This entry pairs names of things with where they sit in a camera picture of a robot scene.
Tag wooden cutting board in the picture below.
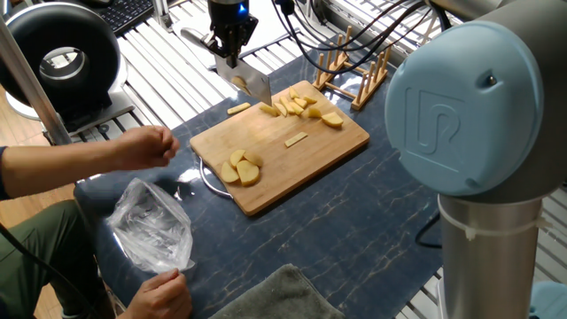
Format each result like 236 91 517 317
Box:
189 80 371 217

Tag slanted aluminium post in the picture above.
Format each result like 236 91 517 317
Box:
0 17 74 146

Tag white paper pad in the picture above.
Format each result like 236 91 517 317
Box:
171 0 293 71

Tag grey-green towel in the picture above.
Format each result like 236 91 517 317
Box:
207 263 346 319

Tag person's bare hand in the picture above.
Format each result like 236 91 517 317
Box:
123 268 194 319
113 125 182 172

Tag short aluminium post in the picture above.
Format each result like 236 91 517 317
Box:
152 0 175 33

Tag black keyboard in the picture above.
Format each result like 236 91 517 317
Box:
95 0 156 35

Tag wooden peg rack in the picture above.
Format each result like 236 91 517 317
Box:
311 25 394 112

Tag hanging black cable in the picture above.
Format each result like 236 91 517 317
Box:
414 211 443 249

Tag dark blue shirt sleeve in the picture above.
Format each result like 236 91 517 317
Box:
0 145 10 200

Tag dark green trousers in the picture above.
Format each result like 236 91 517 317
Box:
0 198 114 319

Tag steel cleaver knife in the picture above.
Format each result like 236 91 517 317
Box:
180 26 273 107

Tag black ring-shaped device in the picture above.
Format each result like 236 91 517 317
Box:
0 2 136 136

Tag clear plastic bag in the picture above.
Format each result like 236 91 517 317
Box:
108 177 196 275

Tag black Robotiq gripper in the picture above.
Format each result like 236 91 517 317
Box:
200 0 260 69

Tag black floor cable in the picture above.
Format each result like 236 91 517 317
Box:
0 221 103 319

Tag perforated aluminium plate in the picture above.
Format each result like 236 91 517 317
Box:
436 276 445 319

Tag dark blue marbled mat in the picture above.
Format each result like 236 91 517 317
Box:
74 37 443 319

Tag black gripper cable bundle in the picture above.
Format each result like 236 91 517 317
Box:
270 0 453 76

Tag potato half with skin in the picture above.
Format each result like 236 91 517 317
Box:
230 75 252 97

